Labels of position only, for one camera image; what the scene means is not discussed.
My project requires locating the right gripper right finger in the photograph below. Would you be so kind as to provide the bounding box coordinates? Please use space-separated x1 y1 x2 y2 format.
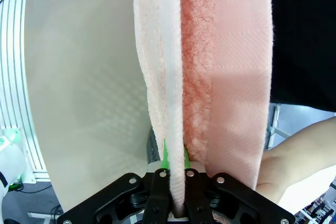
183 147 296 224

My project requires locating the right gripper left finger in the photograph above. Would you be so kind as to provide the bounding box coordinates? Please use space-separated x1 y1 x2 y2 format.
56 140 171 224

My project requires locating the pink towel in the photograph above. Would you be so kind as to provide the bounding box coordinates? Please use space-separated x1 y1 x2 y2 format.
133 0 276 218

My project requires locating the person's left forearm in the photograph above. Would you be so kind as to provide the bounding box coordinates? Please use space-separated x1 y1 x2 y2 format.
256 123 336 209

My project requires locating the black perforated basket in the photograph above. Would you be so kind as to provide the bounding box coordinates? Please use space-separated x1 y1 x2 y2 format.
146 126 163 163

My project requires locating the white stand leg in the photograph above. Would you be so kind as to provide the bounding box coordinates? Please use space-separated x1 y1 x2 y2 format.
267 103 289 151

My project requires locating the person in black T-shirt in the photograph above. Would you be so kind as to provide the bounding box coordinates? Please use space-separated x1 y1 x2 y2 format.
267 0 336 112

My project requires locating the black floor cable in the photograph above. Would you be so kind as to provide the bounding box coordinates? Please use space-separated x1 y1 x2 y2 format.
7 182 65 219

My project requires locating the white aluminium frame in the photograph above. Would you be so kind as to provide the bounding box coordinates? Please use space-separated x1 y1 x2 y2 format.
0 0 53 183

